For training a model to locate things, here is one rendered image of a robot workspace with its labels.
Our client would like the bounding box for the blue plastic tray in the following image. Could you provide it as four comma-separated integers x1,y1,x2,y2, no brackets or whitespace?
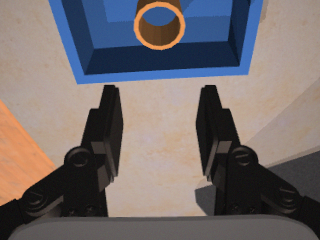
48,0,263,85

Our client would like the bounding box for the bronze bushing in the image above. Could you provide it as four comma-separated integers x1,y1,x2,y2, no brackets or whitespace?
134,0,185,50

